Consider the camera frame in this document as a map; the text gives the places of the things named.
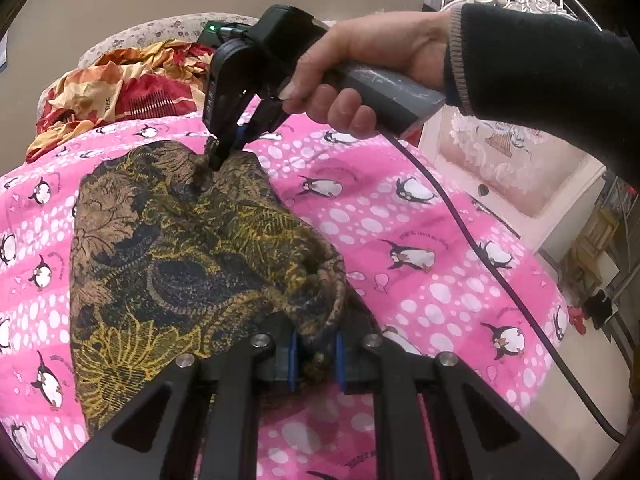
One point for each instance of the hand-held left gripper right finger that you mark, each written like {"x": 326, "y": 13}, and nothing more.
{"x": 342, "y": 360}

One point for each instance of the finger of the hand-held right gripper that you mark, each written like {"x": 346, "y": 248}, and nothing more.
{"x": 260, "y": 122}
{"x": 222, "y": 130}

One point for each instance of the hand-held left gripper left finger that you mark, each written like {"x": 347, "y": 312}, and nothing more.
{"x": 292, "y": 362}

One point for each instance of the brown yellow patterned garment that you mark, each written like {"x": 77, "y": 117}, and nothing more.
{"x": 175, "y": 240}

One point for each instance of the person's right forearm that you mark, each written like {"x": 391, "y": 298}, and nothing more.
{"x": 540, "y": 65}

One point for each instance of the person's right hand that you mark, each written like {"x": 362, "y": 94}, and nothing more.
{"x": 380, "y": 45}

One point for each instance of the red orange floral quilt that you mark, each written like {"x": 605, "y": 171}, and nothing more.
{"x": 150, "y": 95}

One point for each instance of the grey floral upholstered bed end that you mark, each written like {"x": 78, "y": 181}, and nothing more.
{"x": 150, "y": 32}

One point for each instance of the pink penguin print blanket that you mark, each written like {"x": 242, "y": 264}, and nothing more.
{"x": 425, "y": 270}

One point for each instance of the red floor item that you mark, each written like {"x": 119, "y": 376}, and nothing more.
{"x": 577, "y": 320}

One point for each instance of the black shoes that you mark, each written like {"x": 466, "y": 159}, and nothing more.
{"x": 597, "y": 307}

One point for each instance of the yellow wooden furniture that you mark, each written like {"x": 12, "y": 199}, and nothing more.
{"x": 597, "y": 240}

